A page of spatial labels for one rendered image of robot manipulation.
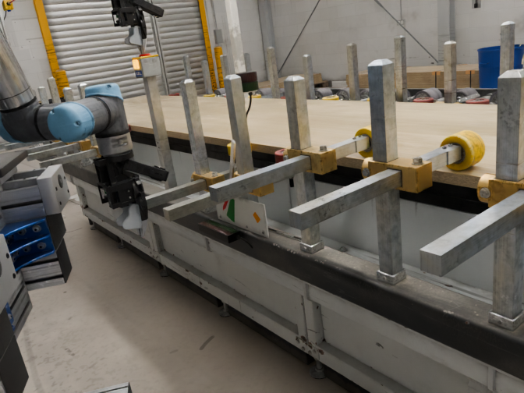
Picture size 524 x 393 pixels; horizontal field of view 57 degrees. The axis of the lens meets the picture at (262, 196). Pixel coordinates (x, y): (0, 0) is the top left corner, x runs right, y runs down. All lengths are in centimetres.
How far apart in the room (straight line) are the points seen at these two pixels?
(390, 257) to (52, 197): 77
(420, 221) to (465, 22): 774
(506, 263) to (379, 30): 897
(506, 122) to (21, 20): 869
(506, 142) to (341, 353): 112
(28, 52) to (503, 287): 867
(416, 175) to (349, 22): 928
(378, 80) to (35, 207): 81
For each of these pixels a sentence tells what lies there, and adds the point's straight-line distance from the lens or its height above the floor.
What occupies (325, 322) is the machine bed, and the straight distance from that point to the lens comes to 177.
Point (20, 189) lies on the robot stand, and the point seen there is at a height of 98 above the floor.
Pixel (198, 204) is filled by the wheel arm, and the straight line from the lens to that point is 125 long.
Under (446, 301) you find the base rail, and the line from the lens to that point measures 103.
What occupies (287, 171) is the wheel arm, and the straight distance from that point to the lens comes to 108.
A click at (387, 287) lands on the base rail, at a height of 70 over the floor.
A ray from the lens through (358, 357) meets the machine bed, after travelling 173.
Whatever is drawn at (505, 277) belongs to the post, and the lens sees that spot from 93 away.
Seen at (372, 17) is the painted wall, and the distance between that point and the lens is 984.
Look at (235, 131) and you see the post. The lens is 134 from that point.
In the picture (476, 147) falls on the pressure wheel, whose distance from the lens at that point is 113.
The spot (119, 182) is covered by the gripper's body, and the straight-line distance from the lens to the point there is 114.
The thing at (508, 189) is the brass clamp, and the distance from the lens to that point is 85.
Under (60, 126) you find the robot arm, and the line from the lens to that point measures 102.
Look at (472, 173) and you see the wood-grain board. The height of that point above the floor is 90.
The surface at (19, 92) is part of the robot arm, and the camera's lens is 108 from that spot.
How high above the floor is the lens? 124
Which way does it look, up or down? 18 degrees down
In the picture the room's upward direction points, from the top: 8 degrees counter-clockwise
